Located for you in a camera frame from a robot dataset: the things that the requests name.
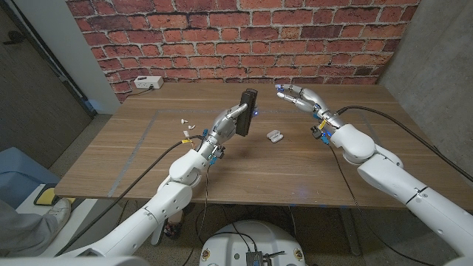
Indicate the white power strip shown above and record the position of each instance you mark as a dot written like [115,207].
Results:
[148,82]

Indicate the blue padded seat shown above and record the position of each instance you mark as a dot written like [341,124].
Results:
[22,173]

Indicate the white sneaker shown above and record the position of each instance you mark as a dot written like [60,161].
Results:
[59,212]

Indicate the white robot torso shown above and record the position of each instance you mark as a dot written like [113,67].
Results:
[273,240]

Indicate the grey metal table leg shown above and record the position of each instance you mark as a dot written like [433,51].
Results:
[351,236]
[158,234]

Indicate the small grey electronics box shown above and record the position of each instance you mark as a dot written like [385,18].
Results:
[254,258]

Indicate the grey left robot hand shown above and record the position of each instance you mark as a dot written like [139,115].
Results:
[225,125]

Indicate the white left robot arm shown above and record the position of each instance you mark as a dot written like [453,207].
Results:
[155,207]

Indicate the white earbud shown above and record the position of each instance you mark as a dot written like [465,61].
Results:
[184,121]
[191,127]

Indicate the red brick printed backdrop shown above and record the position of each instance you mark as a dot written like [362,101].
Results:
[240,37]

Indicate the white floor platform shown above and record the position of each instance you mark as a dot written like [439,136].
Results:
[77,218]

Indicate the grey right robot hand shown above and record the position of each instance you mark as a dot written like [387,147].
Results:
[308,98]

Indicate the dark grey door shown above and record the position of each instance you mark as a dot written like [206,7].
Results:
[29,103]

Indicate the grey trouser leg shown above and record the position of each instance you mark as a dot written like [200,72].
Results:
[22,231]

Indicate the grey tape outline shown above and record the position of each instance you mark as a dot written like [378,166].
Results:
[148,129]

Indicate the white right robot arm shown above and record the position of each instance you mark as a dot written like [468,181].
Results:
[406,181]

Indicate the white airpods case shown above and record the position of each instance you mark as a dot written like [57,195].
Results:
[275,136]

